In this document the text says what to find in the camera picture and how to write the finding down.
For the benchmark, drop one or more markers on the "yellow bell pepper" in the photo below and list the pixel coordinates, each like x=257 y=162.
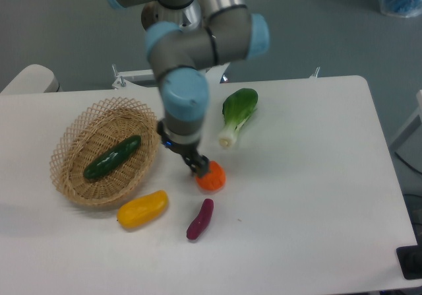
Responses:
x=142 y=210

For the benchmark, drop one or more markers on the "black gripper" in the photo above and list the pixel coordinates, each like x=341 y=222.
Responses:
x=187 y=147

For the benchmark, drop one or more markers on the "green bok choy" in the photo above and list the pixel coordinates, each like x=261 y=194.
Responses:
x=236 y=110

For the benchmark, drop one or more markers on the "white chair back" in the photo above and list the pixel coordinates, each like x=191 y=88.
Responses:
x=33 y=79

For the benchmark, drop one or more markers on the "black device at edge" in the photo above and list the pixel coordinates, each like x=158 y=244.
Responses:
x=409 y=258

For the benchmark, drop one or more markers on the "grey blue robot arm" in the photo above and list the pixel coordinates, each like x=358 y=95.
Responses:
x=186 y=37

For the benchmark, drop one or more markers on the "woven wicker basket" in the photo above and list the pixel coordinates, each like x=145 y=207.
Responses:
x=99 y=128

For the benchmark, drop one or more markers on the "white furniture leg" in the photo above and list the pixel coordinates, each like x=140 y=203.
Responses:
x=410 y=125

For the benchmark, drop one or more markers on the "purple sweet potato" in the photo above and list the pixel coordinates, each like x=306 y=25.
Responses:
x=202 y=220

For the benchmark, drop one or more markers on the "green cucumber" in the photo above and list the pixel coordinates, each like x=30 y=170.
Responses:
x=111 y=159

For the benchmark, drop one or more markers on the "orange tangerine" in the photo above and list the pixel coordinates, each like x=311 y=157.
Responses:
x=214 y=180

